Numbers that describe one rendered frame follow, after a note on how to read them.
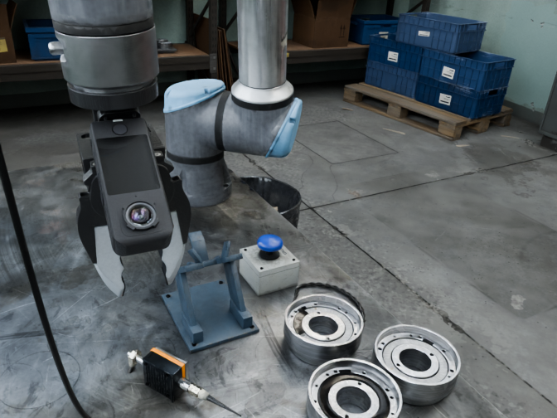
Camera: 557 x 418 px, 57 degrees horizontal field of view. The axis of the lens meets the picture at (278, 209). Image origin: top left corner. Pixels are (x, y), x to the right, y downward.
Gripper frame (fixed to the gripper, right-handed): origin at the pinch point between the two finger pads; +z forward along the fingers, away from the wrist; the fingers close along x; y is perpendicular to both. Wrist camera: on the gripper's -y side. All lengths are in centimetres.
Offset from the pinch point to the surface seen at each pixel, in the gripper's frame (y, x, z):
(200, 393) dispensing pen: -3.1, -3.9, 14.9
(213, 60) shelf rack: 343, -113, 79
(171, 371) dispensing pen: -0.2, -1.4, 13.2
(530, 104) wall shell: 256, -368, 117
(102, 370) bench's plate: 6.8, 5.8, 17.3
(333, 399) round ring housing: -9.6, -17.5, 14.9
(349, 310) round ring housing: 3.0, -27.1, 15.8
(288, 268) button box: 14.5, -23.1, 15.6
